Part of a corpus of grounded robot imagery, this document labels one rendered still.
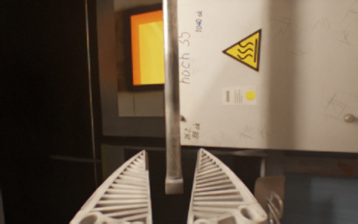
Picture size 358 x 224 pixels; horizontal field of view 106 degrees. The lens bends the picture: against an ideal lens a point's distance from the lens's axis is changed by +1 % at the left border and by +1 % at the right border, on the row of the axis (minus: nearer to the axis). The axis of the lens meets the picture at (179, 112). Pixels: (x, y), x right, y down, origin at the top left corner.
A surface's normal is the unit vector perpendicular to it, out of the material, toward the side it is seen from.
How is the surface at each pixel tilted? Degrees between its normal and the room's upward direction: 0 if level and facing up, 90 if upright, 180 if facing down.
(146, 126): 90
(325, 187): 90
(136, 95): 90
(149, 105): 90
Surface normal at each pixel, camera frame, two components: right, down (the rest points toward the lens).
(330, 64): -0.22, 0.06
